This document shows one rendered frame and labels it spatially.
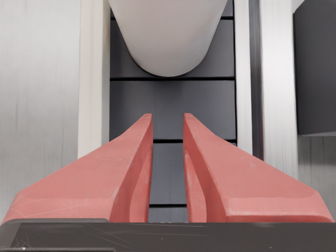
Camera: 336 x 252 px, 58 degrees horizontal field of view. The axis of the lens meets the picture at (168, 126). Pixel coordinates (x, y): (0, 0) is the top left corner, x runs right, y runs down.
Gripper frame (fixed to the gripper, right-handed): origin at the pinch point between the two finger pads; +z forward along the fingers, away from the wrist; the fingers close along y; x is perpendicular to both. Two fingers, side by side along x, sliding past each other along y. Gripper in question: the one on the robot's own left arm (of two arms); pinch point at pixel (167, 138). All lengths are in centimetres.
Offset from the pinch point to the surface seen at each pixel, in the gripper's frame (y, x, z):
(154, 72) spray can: 0.8, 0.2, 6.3
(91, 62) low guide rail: 3.8, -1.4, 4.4
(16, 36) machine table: 12.0, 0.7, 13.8
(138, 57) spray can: 1.6, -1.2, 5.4
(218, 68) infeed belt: -3.1, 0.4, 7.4
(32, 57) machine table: 10.7, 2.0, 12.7
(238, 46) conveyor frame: -4.4, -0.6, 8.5
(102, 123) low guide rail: 3.2, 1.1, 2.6
